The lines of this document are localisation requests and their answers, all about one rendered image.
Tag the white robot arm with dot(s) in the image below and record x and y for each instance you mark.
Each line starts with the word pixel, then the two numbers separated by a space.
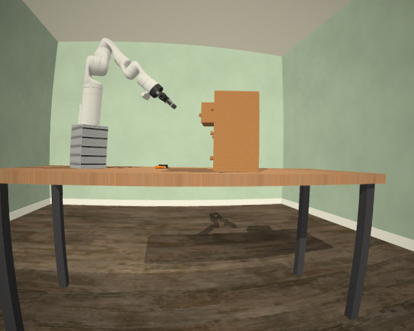
pixel 97 65

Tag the brown wooden chest of drawers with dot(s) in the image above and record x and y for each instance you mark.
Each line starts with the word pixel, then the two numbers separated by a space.
pixel 236 131

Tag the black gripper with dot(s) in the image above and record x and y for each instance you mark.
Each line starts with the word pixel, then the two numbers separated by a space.
pixel 156 91

